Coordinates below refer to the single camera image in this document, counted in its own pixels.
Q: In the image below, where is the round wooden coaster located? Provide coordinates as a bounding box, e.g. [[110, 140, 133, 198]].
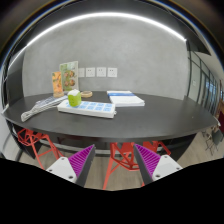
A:
[[81, 91, 93, 98]]

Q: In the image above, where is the orange menu card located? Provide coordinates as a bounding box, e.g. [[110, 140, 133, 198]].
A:
[[52, 71, 64, 97]]

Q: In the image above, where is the curved ceiling light strip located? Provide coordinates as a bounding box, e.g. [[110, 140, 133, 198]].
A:
[[9, 12, 187, 68]]

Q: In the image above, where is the white power strip cable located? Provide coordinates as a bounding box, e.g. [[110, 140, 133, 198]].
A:
[[20, 95, 69, 123]]

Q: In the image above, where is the white power strip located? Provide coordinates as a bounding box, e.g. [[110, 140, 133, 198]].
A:
[[57, 100, 116, 118]]

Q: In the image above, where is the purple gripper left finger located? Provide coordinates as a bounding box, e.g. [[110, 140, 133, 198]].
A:
[[47, 145, 95, 187]]

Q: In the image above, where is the glass partition wall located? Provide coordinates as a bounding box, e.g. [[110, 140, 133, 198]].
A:
[[187, 51, 223, 115]]

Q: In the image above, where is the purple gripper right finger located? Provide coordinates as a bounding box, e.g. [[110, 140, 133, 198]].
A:
[[134, 144, 182, 185]]

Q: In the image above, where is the red metal chair middle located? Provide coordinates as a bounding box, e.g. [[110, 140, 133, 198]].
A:
[[103, 143, 144, 190]]

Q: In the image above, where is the white wall socket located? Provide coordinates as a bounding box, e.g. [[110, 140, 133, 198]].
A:
[[97, 67, 106, 77], [86, 67, 95, 77], [78, 68, 85, 77], [107, 68, 118, 78]]

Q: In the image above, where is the white blue book stack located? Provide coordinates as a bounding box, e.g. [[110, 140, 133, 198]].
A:
[[107, 91, 145, 107]]

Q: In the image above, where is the red metal chair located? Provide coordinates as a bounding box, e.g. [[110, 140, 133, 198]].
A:
[[17, 128, 63, 168], [143, 141, 171, 155], [103, 143, 144, 190]]

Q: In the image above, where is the red metal chair right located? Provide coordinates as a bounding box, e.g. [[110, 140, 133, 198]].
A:
[[143, 141, 171, 155]]

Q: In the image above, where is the red metal chair left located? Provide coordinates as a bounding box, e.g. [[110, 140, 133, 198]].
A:
[[17, 128, 63, 168]]

